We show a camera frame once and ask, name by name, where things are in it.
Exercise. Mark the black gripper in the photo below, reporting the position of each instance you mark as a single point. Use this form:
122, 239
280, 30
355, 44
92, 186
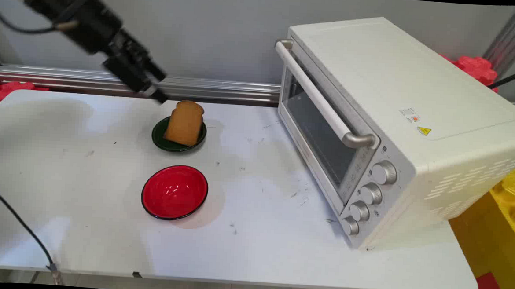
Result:
77, 14

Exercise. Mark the toast slice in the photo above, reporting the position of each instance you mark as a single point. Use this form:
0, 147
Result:
183, 123

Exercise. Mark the dark green plate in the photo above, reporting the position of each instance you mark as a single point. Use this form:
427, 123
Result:
158, 137

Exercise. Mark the red bowl with black rim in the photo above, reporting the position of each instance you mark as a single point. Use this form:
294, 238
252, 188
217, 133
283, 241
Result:
174, 192

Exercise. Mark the red foam piece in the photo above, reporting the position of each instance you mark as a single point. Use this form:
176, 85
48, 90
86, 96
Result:
477, 68
9, 89

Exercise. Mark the silver oven knob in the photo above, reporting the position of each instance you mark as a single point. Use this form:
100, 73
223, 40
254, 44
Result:
360, 210
350, 225
371, 193
384, 172

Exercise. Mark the cream toaster oven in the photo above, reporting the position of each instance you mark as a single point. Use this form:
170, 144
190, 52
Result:
420, 73

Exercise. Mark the yellow foam block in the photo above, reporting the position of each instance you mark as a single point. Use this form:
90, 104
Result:
495, 236

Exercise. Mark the aluminium rail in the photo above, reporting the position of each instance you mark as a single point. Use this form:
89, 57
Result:
220, 89

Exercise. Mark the aluminium extrusion post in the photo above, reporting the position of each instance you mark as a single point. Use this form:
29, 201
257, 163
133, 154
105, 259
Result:
510, 39

